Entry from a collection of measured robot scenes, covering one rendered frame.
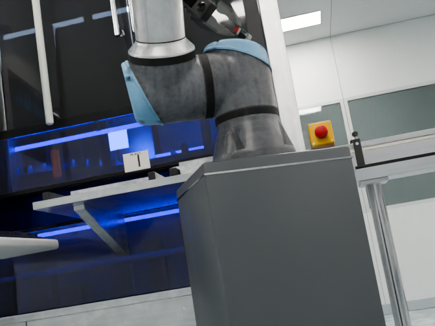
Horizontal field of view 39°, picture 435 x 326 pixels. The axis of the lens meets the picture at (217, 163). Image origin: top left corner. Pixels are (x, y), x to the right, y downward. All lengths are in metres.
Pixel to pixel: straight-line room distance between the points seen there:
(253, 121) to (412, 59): 5.88
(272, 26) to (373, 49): 4.89
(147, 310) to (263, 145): 1.04
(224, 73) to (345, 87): 5.70
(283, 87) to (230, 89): 0.91
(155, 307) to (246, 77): 1.05
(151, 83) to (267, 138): 0.21
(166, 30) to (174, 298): 1.09
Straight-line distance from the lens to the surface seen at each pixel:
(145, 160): 2.00
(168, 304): 1.96
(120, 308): 2.00
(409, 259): 6.55
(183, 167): 1.58
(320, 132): 1.90
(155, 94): 1.06
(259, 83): 1.09
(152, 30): 1.05
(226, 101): 1.08
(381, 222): 2.05
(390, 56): 6.88
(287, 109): 1.96
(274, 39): 2.02
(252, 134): 1.04
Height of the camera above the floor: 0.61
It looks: 10 degrees up
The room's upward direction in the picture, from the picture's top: 9 degrees counter-clockwise
